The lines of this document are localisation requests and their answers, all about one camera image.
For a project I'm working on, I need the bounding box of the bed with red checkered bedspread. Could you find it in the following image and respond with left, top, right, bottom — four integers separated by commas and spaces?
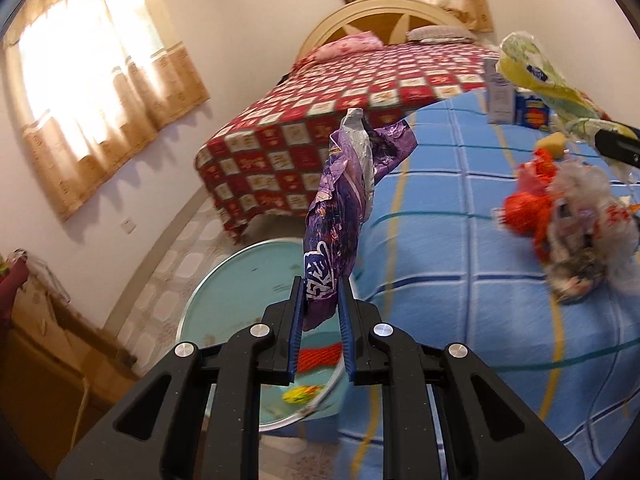
195, 42, 501, 246

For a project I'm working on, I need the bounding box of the yellow crumpled wrapper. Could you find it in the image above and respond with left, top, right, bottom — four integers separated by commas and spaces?
282, 384, 323, 406

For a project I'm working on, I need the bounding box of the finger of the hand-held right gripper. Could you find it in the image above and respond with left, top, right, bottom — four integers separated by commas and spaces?
594, 129, 640, 165

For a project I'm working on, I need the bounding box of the red orange snack wrapper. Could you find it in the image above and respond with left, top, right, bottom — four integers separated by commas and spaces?
502, 149, 558, 263

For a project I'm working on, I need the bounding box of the yellow sponge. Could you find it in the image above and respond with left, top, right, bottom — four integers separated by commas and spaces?
534, 132, 568, 153

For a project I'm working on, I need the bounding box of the pink plastic wrapper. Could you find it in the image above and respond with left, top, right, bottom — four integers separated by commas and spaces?
515, 162, 551, 196

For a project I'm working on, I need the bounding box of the purple snack wrapper white print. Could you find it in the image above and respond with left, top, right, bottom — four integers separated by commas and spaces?
300, 107, 420, 332

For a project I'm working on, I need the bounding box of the blue plaid tablecloth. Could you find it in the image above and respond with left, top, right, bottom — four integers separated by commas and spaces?
332, 87, 640, 480

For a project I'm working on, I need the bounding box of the pink floral pillow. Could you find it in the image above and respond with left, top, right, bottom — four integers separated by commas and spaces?
305, 31, 385, 63

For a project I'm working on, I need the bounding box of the cream wooden headboard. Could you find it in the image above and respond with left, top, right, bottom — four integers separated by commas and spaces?
297, 0, 473, 63

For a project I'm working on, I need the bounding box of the clear crumpled plastic bag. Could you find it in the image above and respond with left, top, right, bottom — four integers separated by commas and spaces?
542, 157, 640, 306

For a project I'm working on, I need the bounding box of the maroon cloth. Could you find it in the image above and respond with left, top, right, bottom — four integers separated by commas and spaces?
0, 250, 31, 331

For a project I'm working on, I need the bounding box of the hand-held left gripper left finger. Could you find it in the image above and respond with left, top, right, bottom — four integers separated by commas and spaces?
55, 276, 306, 480

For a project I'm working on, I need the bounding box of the yellow green plastic bag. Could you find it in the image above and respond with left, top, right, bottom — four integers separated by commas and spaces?
500, 31, 638, 143

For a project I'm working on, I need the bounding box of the white carton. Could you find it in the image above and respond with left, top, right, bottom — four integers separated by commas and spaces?
482, 57, 516, 125

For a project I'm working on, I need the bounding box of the blue carton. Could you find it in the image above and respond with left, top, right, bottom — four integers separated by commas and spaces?
514, 89, 558, 133

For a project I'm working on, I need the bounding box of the light blue metal bin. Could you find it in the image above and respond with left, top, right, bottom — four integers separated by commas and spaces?
176, 240, 351, 433

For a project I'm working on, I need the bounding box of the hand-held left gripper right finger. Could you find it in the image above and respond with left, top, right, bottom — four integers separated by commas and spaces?
337, 276, 586, 480

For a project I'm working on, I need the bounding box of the wooden cabinet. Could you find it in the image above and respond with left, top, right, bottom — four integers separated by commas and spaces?
0, 280, 141, 461

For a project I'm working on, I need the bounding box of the red foam net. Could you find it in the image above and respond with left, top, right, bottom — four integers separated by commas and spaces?
297, 342, 343, 373

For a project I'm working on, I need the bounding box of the striped pillow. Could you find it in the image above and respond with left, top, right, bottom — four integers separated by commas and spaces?
406, 25, 476, 45

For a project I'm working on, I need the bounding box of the wide beige patterned curtain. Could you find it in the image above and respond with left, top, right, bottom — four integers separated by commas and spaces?
2, 0, 211, 223

